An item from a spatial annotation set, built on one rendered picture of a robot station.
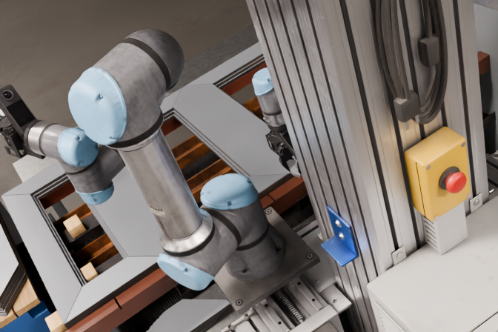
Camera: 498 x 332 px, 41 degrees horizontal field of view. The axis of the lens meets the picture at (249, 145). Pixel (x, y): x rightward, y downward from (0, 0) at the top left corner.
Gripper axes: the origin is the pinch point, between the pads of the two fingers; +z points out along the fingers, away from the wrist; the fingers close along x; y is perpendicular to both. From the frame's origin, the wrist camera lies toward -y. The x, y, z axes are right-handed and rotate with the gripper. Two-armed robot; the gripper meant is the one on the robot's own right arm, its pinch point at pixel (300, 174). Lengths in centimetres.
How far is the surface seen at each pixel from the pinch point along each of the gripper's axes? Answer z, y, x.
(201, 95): 5, 71, -2
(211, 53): 15, 110, -26
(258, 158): 5.5, 22.8, 2.2
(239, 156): 5.5, 28.5, 6.0
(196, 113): 5, 63, 4
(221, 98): 5, 62, -7
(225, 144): 5.5, 37.8, 6.1
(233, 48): 15, 104, -34
